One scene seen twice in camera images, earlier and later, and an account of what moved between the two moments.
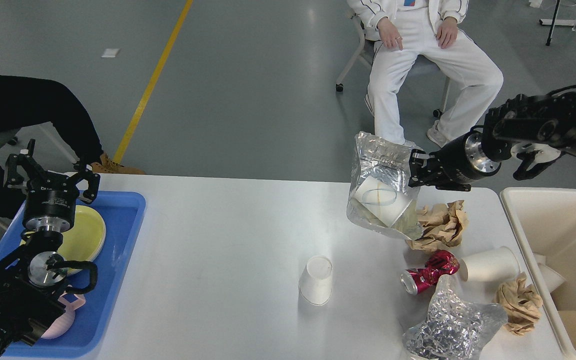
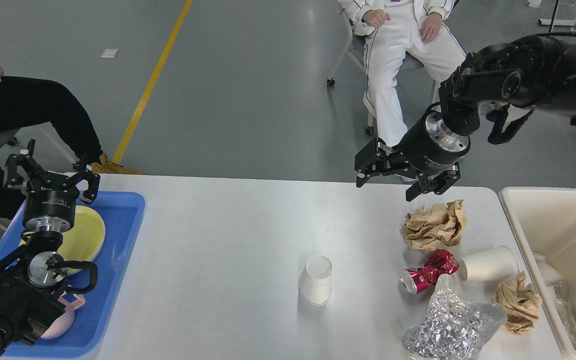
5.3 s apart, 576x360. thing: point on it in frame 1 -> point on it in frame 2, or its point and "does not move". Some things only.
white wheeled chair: x=421 y=65 -> x=403 y=58
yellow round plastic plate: x=84 y=240 does not move
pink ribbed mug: x=59 y=326 does not move
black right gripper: x=458 y=165 -> x=430 y=146
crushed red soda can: x=440 y=262 does not move
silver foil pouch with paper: x=382 y=199 -> x=558 y=288
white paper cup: x=315 y=283 does not move
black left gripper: x=49 y=205 does not move
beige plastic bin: x=570 y=227 does not move
